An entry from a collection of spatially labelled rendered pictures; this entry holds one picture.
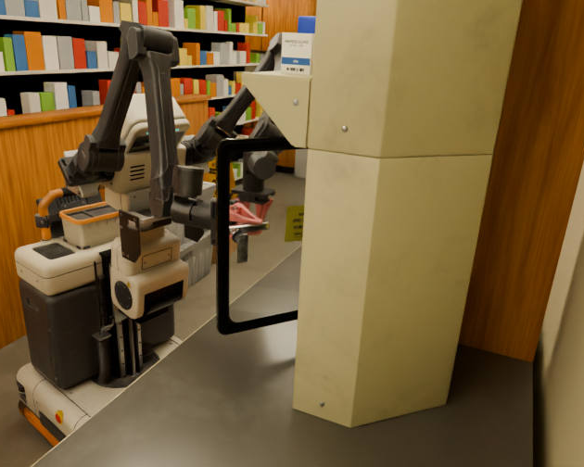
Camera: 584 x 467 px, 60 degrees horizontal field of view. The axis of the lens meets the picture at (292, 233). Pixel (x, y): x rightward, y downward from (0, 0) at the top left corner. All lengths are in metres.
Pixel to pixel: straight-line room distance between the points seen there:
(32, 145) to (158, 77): 1.77
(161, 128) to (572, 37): 0.82
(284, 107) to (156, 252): 1.11
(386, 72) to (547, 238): 0.55
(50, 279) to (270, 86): 1.32
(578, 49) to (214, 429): 0.91
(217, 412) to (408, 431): 0.33
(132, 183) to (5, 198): 1.29
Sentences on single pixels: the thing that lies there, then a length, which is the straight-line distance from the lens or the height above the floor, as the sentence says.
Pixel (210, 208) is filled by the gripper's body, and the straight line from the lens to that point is 1.05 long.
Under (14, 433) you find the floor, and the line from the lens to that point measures 2.52.
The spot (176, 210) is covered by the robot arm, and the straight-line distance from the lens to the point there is 1.11.
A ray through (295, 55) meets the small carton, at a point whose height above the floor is 1.54.
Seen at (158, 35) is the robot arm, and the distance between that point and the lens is 1.27.
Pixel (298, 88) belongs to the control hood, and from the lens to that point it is 0.76.
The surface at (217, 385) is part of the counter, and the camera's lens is 1.02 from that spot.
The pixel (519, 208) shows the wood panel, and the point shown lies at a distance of 1.10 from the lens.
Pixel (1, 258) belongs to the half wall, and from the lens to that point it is 2.93.
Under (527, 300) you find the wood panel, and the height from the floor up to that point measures 1.08.
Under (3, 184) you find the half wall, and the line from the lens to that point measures 2.85.
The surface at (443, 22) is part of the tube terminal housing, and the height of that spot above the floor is 1.59.
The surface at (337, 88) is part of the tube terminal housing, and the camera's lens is 0.74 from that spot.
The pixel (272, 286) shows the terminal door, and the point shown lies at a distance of 1.06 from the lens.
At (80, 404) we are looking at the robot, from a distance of 2.11.
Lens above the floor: 1.56
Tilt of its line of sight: 21 degrees down
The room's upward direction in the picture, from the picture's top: 3 degrees clockwise
